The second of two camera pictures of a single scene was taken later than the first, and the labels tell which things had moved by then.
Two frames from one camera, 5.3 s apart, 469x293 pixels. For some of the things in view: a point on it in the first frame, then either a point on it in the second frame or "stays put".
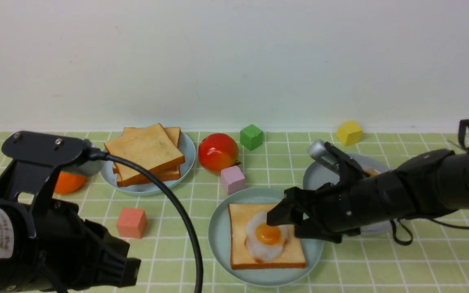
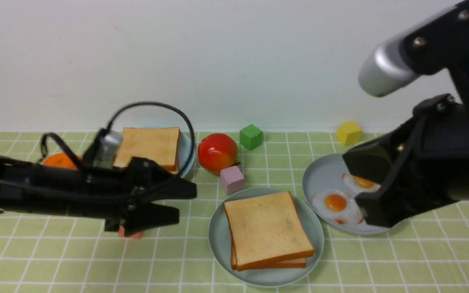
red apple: [217, 150] stays put
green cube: [251, 137] stays put
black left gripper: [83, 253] -> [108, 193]
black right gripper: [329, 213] -> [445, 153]
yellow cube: [350, 133] stays put
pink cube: [232, 180] stays put
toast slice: [292, 256] -> [253, 249]
